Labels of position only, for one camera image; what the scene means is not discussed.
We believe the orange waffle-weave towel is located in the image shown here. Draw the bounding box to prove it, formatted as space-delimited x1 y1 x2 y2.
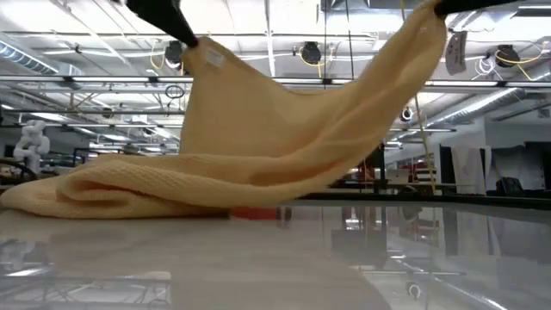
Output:
0 2 449 220

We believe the hanging grey tag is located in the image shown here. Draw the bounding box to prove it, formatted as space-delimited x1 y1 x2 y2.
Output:
444 29 469 77

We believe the white hanging cloth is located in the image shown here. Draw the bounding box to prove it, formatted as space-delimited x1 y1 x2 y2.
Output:
450 146 487 195

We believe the black monitor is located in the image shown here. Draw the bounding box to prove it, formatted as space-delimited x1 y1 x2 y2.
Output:
365 144 387 193

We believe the white robot figure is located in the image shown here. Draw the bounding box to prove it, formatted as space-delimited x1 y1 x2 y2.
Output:
11 119 52 174

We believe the black ceiling cable reel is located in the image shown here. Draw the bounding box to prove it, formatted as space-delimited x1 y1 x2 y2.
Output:
300 40 323 65
494 44 522 69
164 39 185 65

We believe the hanging black cable loop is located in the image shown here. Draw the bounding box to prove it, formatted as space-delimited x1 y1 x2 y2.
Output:
164 84 186 100

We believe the yellow cable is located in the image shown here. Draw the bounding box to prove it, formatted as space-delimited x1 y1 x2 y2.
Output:
399 0 436 195

